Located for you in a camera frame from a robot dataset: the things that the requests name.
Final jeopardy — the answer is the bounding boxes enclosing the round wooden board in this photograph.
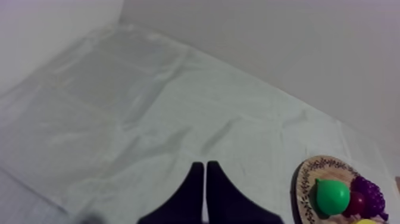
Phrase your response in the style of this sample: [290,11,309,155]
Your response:
[293,155,388,224]

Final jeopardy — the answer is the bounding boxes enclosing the purple toy grapes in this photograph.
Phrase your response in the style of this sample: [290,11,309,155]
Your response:
[350,175,389,222]

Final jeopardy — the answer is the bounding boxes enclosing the small red fruit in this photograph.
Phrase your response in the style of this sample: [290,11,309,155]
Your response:
[343,191,367,218]

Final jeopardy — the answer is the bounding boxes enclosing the green toy pear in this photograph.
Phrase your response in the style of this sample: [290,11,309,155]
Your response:
[315,178,351,216]

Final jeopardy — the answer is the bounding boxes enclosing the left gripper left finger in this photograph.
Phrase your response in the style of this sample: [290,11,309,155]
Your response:
[136,161,205,224]

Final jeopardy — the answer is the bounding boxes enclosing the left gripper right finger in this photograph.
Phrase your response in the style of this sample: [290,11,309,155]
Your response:
[205,160,285,224]

